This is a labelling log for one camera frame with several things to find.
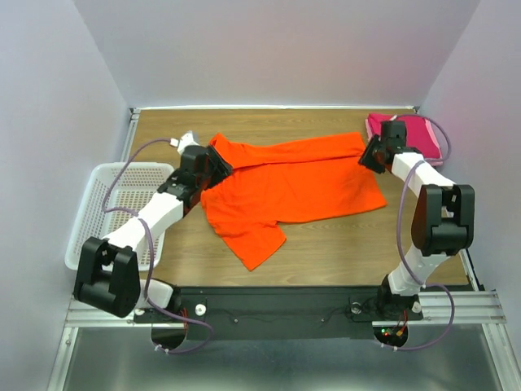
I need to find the orange t shirt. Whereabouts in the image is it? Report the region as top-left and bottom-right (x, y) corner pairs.
(201, 133), (387, 270)

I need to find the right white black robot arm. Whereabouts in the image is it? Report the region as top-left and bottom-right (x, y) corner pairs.
(359, 116), (475, 318)

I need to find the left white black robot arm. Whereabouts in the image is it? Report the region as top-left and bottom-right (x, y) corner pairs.
(73, 145), (233, 318)

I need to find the folded magenta t shirt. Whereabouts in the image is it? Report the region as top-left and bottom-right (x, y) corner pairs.
(367, 112), (444, 165)

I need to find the white plastic laundry basket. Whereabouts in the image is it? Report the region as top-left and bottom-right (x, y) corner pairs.
(64, 162), (173, 270)

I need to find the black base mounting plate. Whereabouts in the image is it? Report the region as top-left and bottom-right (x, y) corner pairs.
(132, 286), (424, 341)

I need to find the small electronics board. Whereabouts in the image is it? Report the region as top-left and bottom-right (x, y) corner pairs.
(373, 326), (409, 347)

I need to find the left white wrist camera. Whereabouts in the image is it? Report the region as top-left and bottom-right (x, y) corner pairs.
(169, 130), (200, 155)

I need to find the aluminium frame rail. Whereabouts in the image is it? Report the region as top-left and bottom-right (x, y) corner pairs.
(64, 107), (510, 327)

